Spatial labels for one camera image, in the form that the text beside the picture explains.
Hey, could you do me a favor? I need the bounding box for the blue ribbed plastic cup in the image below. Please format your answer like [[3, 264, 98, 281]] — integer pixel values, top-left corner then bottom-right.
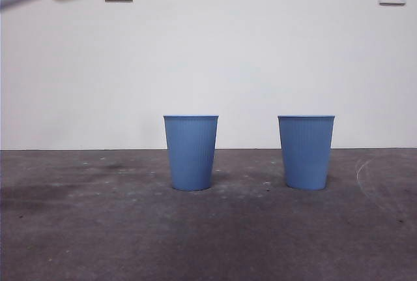
[[162, 114, 220, 192], [277, 115, 336, 191]]

